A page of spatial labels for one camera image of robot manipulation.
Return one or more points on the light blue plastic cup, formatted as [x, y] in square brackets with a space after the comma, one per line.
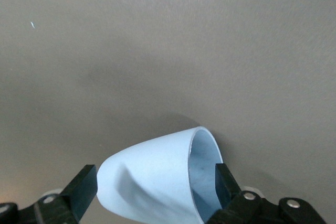
[157, 171]

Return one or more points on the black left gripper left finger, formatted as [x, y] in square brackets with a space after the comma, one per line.
[81, 187]

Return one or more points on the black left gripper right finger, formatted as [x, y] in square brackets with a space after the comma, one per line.
[225, 187]

